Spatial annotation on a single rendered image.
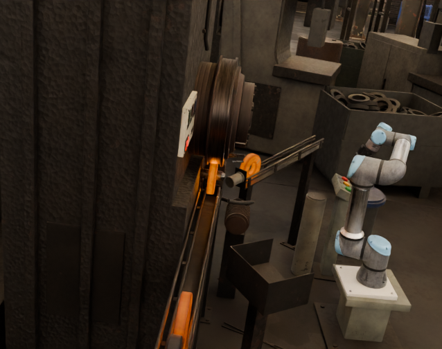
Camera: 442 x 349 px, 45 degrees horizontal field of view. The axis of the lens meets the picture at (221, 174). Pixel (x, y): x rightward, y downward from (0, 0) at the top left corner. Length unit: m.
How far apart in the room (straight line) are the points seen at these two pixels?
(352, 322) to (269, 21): 2.94
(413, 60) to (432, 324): 3.46
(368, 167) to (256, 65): 2.67
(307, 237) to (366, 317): 0.62
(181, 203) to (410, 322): 1.70
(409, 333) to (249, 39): 2.95
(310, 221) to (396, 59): 3.51
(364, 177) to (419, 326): 1.04
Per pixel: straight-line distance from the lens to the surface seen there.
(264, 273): 2.16
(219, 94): 2.12
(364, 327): 2.91
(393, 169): 2.55
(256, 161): 2.88
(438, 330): 3.28
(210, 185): 2.36
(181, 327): 1.62
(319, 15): 4.65
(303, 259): 3.29
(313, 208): 3.13
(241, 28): 5.02
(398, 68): 6.31
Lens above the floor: 1.74
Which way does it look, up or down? 22 degrees down
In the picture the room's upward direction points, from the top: 8 degrees clockwise
